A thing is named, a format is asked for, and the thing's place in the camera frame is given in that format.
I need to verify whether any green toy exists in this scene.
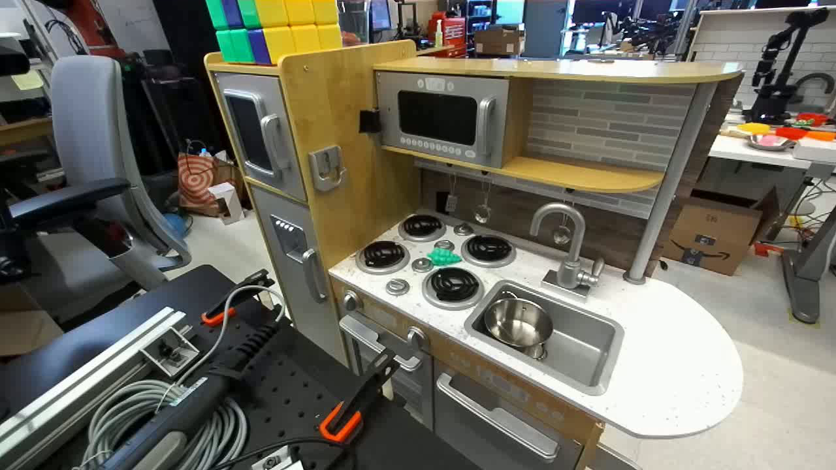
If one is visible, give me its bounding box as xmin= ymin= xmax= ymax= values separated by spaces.
xmin=426 ymin=245 xmax=465 ymax=269

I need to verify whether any black toy stove burner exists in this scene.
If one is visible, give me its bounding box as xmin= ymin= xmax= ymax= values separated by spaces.
xmin=461 ymin=233 xmax=517 ymax=269
xmin=422 ymin=264 xmax=486 ymax=312
xmin=355 ymin=239 xmax=413 ymax=278
xmin=397 ymin=211 xmax=449 ymax=245

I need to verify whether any grey toy phone holder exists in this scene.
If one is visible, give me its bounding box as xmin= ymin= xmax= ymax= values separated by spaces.
xmin=308 ymin=143 xmax=345 ymax=196

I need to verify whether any grey toy microwave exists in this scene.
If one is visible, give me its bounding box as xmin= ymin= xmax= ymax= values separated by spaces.
xmin=375 ymin=70 xmax=512 ymax=170

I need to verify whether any grey toy oven door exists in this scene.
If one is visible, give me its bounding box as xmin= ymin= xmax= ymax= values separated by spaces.
xmin=338 ymin=308 xmax=436 ymax=431

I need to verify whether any wooden toy kitchen unit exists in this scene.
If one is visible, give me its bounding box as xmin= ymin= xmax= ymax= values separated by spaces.
xmin=202 ymin=36 xmax=747 ymax=470

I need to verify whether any steel pot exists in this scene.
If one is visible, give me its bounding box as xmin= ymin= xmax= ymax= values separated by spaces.
xmin=479 ymin=292 xmax=556 ymax=358

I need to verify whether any grey toy freezer door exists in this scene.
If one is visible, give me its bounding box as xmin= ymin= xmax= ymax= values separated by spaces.
xmin=248 ymin=185 xmax=351 ymax=365

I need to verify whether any silver toy faucet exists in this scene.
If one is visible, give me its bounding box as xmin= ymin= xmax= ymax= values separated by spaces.
xmin=529 ymin=201 xmax=610 ymax=301

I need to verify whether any grey toy fridge door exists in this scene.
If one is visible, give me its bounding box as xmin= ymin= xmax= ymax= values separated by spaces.
xmin=214 ymin=70 xmax=308 ymax=206

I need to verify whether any grey toy sink basin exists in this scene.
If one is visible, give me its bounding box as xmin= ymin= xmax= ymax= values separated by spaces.
xmin=463 ymin=278 xmax=627 ymax=398

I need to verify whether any grey toy cabinet door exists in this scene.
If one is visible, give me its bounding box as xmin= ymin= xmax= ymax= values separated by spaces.
xmin=432 ymin=369 xmax=586 ymax=470

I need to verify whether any black perforated board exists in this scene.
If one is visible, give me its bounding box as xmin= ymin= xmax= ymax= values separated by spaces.
xmin=204 ymin=324 xmax=456 ymax=470

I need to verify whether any large orange black clamp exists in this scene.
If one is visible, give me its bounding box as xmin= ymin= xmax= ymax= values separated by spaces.
xmin=316 ymin=351 xmax=402 ymax=446

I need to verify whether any small orange black clamp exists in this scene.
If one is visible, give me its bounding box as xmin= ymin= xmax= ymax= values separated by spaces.
xmin=198 ymin=269 xmax=278 ymax=333

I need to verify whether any red white patterned bag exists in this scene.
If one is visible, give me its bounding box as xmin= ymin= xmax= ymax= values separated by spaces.
xmin=175 ymin=151 xmax=241 ymax=220

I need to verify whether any colourful foam block stack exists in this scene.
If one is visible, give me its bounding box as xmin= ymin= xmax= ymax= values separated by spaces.
xmin=204 ymin=0 xmax=345 ymax=68

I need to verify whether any brown cardboard box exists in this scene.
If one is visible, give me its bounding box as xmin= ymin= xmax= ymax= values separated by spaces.
xmin=657 ymin=185 xmax=785 ymax=280

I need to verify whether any grey office chair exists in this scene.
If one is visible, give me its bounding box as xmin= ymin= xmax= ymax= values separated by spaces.
xmin=0 ymin=53 xmax=194 ymax=297

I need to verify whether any white work table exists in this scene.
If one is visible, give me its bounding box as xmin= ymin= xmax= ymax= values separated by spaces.
xmin=706 ymin=120 xmax=836 ymax=327

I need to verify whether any black ribbed tool handle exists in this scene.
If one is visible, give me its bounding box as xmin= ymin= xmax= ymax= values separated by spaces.
xmin=204 ymin=308 xmax=291 ymax=385

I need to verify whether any grey metal bracket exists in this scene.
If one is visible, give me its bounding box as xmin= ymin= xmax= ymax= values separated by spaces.
xmin=142 ymin=324 xmax=204 ymax=378

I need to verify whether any grey coiled cable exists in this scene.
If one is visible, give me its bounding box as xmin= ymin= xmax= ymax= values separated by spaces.
xmin=78 ymin=377 xmax=252 ymax=470

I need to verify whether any aluminium extrusion rail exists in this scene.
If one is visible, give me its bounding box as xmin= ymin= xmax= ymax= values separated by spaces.
xmin=0 ymin=307 xmax=192 ymax=470

